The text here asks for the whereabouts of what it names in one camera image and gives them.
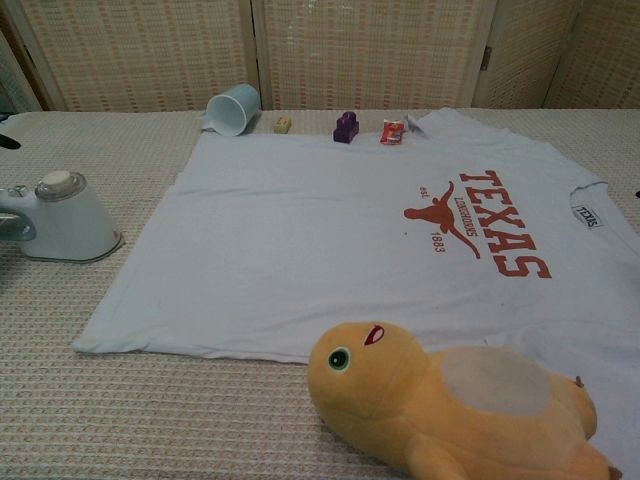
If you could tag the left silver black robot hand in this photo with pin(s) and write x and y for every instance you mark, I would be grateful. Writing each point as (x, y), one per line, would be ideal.
(7, 142)

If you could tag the white handheld garment steamer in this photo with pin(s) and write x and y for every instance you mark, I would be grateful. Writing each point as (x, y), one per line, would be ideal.
(75, 225)

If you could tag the white Texas Longhorns t-shirt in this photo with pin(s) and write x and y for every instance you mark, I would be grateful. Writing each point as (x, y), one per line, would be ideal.
(300, 225)

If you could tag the light blue plastic mug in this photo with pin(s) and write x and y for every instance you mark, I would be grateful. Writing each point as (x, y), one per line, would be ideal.
(227, 112)

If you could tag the small beige block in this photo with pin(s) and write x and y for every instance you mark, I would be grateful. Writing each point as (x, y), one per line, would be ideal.
(282, 125)

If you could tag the beige woven tablecloth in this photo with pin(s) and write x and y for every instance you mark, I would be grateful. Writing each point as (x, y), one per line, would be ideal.
(125, 400)

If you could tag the purple toy brick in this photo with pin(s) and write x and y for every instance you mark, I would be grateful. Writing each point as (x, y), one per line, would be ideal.
(346, 130)

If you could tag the woven folding screen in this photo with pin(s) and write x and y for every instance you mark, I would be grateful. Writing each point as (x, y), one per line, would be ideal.
(360, 50)

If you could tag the red snack packet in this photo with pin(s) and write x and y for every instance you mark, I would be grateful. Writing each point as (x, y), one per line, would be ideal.
(391, 134)

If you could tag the yellow plush duck toy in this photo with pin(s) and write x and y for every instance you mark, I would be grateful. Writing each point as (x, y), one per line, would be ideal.
(425, 425)

